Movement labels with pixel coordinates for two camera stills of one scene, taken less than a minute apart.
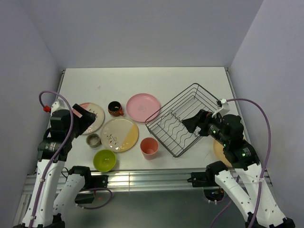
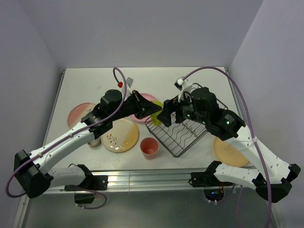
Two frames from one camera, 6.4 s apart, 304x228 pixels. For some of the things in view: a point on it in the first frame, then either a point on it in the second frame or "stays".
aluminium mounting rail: x=161 y=179 stays
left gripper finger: x=89 y=117 -> x=145 y=102
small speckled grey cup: x=93 y=140 stays
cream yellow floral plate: x=119 y=135 stays
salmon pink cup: x=149 y=147 stays
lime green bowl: x=104 y=160 -> x=154 y=117
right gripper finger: x=192 y=124 -> x=165 y=117
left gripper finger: x=78 y=110 -> x=147 y=109
